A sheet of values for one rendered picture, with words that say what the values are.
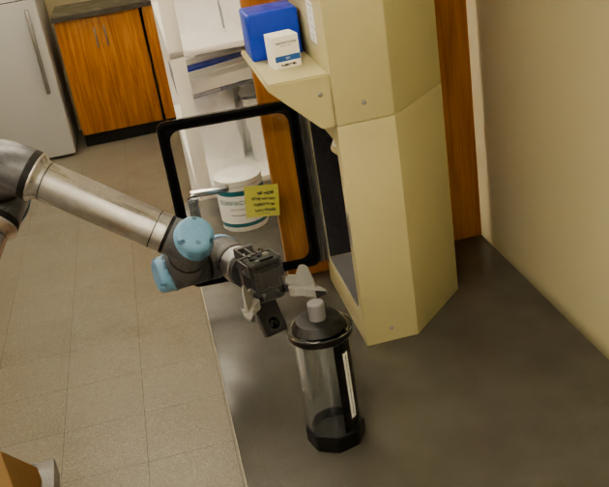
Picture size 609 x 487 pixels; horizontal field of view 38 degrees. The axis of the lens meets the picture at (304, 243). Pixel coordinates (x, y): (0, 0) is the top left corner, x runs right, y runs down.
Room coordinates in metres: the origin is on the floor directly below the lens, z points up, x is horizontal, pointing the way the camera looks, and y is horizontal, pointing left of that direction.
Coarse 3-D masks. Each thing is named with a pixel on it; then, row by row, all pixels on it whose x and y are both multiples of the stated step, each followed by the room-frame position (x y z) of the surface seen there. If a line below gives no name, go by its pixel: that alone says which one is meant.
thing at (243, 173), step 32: (192, 128) 1.81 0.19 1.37; (224, 128) 1.82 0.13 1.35; (256, 128) 1.82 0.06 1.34; (288, 128) 1.82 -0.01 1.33; (192, 160) 1.81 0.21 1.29; (224, 160) 1.81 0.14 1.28; (256, 160) 1.82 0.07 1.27; (288, 160) 1.82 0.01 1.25; (192, 192) 1.81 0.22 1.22; (224, 192) 1.81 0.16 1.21; (256, 192) 1.82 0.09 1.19; (288, 192) 1.82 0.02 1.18; (224, 224) 1.81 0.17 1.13; (256, 224) 1.82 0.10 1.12; (288, 224) 1.82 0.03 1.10; (288, 256) 1.82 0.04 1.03
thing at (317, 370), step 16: (336, 336) 1.21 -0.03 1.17; (304, 352) 1.22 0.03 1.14; (320, 352) 1.21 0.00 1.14; (304, 368) 1.22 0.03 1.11; (320, 368) 1.21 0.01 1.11; (304, 384) 1.23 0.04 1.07; (320, 384) 1.21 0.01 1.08; (336, 384) 1.21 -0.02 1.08; (304, 400) 1.24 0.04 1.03; (320, 400) 1.21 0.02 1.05; (336, 400) 1.21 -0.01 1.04; (320, 416) 1.21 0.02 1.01; (336, 416) 1.21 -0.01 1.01; (320, 432) 1.21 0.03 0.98; (336, 432) 1.21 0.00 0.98
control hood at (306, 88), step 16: (256, 64) 1.68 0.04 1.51; (304, 64) 1.61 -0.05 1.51; (272, 80) 1.53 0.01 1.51; (288, 80) 1.52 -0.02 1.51; (304, 80) 1.51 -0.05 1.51; (320, 80) 1.52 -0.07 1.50; (288, 96) 1.51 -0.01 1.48; (304, 96) 1.51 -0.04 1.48; (320, 96) 1.52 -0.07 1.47; (304, 112) 1.51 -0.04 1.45; (320, 112) 1.52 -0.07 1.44
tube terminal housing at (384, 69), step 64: (320, 0) 1.52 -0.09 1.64; (384, 0) 1.54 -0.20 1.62; (320, 64) 1.59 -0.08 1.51; (384, 64) 1.53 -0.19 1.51; (384, 128) 1.53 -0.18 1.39; (384, 192) 1.53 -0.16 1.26; (448, 192) 1.69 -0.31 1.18; (384, 256) 1.53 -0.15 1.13; (448, 256) 1.67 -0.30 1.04; (384, 320) 1.53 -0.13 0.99
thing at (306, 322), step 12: (312, 300) 1.26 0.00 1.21; (312, 312) 1.24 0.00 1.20; (324, 312) 1.24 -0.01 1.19; (336, 312) 1.26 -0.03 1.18; (300, 324) 1.24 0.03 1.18; (312, 324) 1.23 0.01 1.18; (324, 324) 1.23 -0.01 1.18; (336, 324) 1.23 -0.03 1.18; (300, 336) 1.22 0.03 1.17; (312, 336) 1.21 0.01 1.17; (324, 336) 1.21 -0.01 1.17
